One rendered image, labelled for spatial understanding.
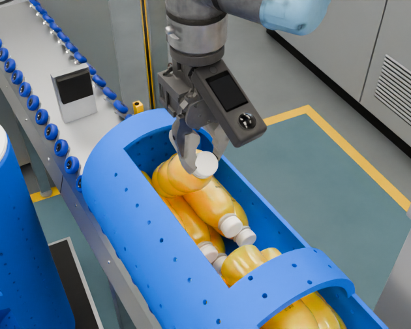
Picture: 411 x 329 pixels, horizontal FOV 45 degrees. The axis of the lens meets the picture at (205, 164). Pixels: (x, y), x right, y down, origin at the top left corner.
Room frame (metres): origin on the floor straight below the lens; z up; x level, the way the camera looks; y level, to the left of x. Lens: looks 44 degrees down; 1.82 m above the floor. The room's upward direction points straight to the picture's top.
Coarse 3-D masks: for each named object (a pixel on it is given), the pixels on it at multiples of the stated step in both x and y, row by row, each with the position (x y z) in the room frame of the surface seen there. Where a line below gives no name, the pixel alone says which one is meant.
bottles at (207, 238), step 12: (228, 192) 0.69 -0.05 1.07; (180, 204) 0.64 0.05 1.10; (180, 216) 0.61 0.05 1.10; (192, 216) 0.61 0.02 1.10; (240, 216) 0.62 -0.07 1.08; (192, 228) 0.58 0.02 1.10; (204, 228) 0.59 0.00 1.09; (216, 228) 0.62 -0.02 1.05; (204, 240) 0.56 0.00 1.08; (216, 240) 0.60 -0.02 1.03; (240, 240) 0.58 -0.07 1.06; (252, 240) 0.59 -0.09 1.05; (204, 252) 0.54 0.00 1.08; (216, 252) 0.54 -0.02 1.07; (216, 264) 0.56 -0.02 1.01; (324, 300) 0.44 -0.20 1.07; (336, 312) 0.42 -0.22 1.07
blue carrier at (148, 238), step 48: (144, 144) 0.74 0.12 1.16; (96, 192) 0.62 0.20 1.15; (144, 192) 0.57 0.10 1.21; (240, 192) 0.69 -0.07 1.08; (144, 240) 0.49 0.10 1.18; (192, 240) 0.46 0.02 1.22; (288, 240) 0.56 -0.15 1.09; (144, 288) 0.44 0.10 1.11; (192, 288) 0.39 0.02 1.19; (240, 288) 0.37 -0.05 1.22; (288, 288) 0.37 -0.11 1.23; (336, 288) 0.45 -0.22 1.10
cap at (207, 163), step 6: (198, 156) 0.55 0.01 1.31; (204, 156) 0.55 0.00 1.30; (210, 156) 0.56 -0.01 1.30; (198, 162) 0.54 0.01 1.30; (204, 162) 0.55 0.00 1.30; (210, 162) 0.55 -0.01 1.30; (216, 162) 0.55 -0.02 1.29; (198, 168) 0.54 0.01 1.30; (204, 168) 0.54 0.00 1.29; (210, 168) 0.54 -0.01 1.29; (216, 168) 0.54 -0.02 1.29; (198, 174) 0.53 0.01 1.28; (204, 174) 0.53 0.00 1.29; (210, 174) 0.53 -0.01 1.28
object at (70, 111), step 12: (60, 72) 1.11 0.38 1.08; (72, 72) 1.12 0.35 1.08; (84, 72) 1.12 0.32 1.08; (60, 84) 1.08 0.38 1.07; (72, 84) 1.10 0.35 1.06; (84, 84) 1.11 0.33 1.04; (60, 96) 1.09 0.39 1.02; (72, 96) 1.09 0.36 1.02; (84, 96) 1.11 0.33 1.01; (60, 108) 1.09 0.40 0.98; (72, 108) 1.10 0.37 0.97; (84, 108) 1.12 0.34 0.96; (96, 108) 1.14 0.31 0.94; (72, 120) 1.10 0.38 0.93
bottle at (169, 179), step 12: (156, 168) 0.66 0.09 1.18; (168, 168) 0.59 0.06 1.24; (180, 168) 0.56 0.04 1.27; (156, 180) 0.63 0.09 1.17; (168, 180) 0.58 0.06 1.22; (180, 180) 0.55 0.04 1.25; (192, 180) 0.55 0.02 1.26; (204, 180) 0.55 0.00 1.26; (168, 192) 0.60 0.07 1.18; (180, 192) 0.57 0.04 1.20; (192, 192) 0.57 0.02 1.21
